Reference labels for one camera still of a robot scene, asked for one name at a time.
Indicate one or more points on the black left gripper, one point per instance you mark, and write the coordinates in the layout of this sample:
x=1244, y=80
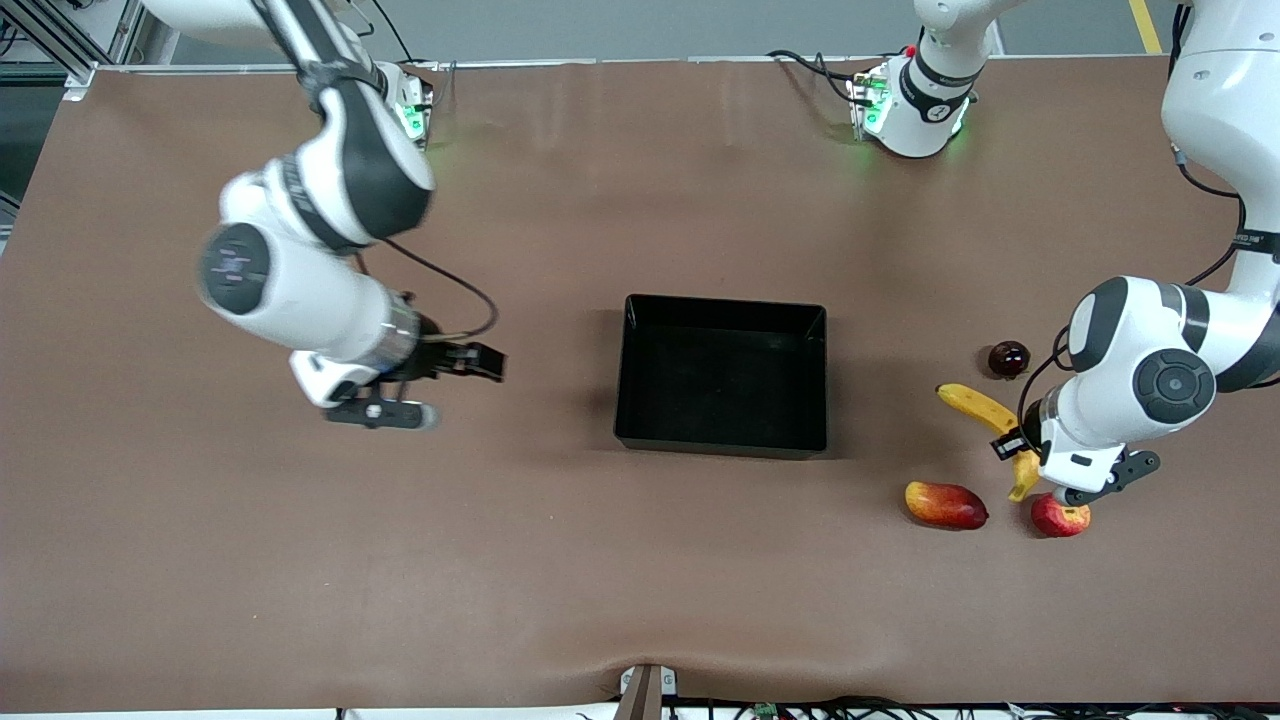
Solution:
x=1022, y=436

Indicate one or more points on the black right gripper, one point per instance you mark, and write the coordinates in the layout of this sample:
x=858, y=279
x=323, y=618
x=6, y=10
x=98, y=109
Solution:
x=436, y=360

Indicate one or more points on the yellow banana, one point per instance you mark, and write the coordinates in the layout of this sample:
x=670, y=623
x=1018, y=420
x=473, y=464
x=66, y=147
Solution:
x=975, y=403

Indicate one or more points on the red yellow striped apple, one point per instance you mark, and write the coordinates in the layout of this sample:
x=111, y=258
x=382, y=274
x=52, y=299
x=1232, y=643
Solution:
x=1055, y=520

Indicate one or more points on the black plastic box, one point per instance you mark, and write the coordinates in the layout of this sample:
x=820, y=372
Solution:
x=720, y=380

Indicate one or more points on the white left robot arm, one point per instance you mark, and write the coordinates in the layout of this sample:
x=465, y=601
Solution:
x=1130, y=340

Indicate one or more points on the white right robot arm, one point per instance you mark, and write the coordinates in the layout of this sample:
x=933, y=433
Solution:
x=300, y=300

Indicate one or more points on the red yellow mango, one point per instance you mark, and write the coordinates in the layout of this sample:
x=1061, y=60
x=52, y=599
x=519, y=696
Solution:
x=945, y=505

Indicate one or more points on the dark purple mangosteen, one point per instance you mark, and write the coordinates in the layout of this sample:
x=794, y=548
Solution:
x=1009, y=360

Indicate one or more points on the brown table mat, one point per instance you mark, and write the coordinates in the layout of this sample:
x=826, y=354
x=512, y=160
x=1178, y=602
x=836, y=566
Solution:
x=400, y=550

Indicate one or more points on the aluminium frame profile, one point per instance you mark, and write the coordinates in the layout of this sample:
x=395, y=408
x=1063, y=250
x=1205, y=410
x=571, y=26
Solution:
x=125, y=30

